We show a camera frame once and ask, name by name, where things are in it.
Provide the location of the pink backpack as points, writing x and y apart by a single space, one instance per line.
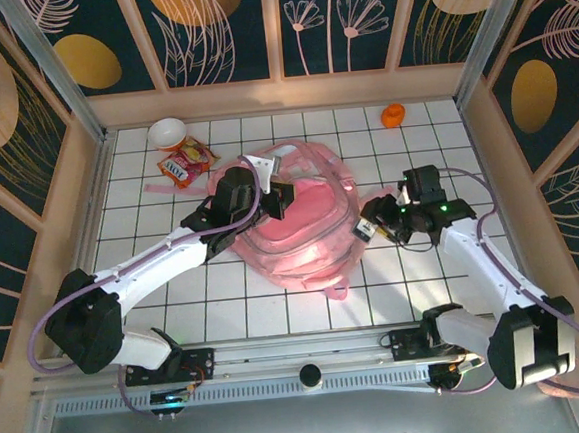
302 245

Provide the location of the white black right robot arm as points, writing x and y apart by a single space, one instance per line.
479 267

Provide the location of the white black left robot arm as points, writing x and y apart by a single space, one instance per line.
157 262

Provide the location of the red snack packet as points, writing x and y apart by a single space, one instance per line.
187 163

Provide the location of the white bowl orange rim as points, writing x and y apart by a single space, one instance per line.
167 132

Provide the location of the black round knob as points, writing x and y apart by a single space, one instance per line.
310 374

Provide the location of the pink plastic cup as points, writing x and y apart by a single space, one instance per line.
546 389

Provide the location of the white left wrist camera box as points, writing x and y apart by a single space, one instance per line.
266 170

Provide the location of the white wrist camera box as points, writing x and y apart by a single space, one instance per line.
266 170
404 195

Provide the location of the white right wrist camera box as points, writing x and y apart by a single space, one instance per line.
404 195

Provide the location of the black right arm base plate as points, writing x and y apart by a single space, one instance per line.
405 344

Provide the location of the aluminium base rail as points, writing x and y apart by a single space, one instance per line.
300 348

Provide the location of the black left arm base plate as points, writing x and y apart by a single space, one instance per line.
201 364

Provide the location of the aluminium frame post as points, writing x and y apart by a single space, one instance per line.
493 35
56 69

